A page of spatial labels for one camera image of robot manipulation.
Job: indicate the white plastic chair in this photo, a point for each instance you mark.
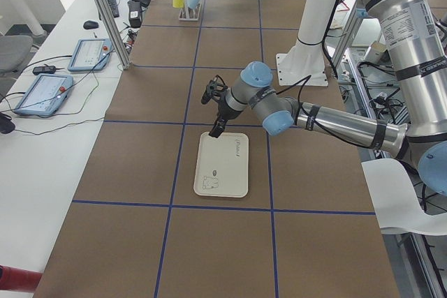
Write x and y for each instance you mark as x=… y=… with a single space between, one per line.
x=395 y=201

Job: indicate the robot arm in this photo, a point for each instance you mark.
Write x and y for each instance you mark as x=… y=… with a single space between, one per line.
x=410 y=125

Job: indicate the blue plastic cup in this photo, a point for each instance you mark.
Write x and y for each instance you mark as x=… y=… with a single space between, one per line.
x=193 y=4

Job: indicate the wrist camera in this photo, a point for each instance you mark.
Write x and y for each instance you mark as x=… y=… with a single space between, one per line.
x=214 y=90

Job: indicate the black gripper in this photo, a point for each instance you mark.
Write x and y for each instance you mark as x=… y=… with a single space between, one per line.
x=225 y=112

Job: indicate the black power adapter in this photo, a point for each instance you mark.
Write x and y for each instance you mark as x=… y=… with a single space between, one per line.
x=44 y=70

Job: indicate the teach pendant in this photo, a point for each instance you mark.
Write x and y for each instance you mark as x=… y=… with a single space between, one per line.
x=90 y=54
x=45 y=96

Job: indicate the black desktop box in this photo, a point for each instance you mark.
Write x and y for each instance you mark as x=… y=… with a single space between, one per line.
x=135 y=14

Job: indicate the grey office chair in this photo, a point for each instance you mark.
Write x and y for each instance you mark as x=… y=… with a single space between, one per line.
x=14 y=51

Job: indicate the cream serving tray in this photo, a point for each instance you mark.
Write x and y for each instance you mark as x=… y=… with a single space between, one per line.
x=222 y=167

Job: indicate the yellow plastic cup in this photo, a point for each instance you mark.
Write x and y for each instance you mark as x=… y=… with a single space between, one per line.
x=178 y=3

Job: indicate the aluminium frame post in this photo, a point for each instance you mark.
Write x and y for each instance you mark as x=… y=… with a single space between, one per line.
x=113 y=32

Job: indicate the near teach pendant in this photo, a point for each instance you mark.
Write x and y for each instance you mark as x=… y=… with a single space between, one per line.
x=45 y=96

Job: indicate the black keyboard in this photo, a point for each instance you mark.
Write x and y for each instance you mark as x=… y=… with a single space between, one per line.
x=114 y=7

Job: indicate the red water bottle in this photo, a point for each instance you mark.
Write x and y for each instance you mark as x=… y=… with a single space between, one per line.
x=19 y=280

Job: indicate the white wire cup rack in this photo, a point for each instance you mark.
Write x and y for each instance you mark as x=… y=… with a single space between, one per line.
x=186 y=14

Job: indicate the black computer mouse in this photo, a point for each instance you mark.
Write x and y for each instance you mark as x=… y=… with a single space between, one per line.
x=90 y=24

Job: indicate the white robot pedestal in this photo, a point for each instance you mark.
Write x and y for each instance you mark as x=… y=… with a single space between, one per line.
x=306 y=57

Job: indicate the far teach pendant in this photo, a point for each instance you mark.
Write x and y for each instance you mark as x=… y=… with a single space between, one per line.
x=90 y=54

